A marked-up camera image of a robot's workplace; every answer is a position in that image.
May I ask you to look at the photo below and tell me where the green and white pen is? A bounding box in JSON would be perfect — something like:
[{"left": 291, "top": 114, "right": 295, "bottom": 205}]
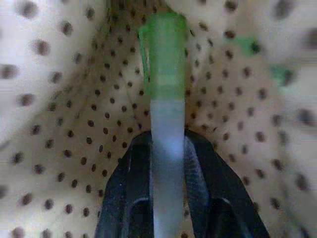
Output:
[{"left": 138, "top": 11, "right": 188, "bottom": 238}]

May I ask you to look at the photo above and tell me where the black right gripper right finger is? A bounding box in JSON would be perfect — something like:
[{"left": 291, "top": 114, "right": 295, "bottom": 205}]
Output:
[{"left": 182, "top": 129, "right": 271, "bottom": 238}]

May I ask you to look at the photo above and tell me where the grey checkered pencil pouch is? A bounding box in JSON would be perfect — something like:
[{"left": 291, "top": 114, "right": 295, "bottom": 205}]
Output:
[{"left": 0, "top": 0, "right": 317, "bottom": 238}]

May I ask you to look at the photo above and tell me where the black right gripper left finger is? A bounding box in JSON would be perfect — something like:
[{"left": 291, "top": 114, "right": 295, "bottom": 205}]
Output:
[{"left": 95, "top": 130, "right": 155, "bottom": 238}]

